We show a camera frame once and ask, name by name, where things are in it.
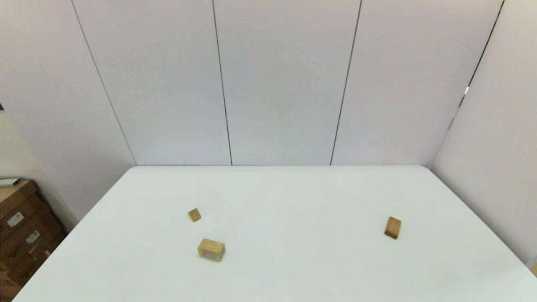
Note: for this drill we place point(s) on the labelled brown cardboard box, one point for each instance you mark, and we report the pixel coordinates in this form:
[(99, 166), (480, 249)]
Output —
[(25, 245), (35, 262), (16, 201)]

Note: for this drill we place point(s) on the white flat object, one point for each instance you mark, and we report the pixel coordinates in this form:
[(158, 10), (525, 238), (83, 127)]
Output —
[(8, 182)]

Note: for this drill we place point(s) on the arched wooden building block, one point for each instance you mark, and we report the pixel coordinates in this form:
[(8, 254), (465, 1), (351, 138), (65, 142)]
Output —
[(211, 247)]

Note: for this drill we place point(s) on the rectangular wooden building block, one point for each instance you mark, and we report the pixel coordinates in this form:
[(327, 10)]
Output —
[(392, 227)]

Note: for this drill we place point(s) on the triangular wooden building block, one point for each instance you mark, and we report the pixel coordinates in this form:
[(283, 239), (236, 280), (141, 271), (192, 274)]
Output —
[(194, 215)]

